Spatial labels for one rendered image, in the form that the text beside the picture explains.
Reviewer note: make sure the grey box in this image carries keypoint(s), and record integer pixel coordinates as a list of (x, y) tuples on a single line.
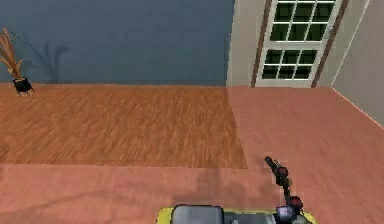
[(196, 215)]

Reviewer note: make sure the white door with window panes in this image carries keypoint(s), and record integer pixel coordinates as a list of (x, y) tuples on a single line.
[(290, 44)]

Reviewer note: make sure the brown house plant black pot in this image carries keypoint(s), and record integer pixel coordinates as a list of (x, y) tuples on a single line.
[(22, 85)]

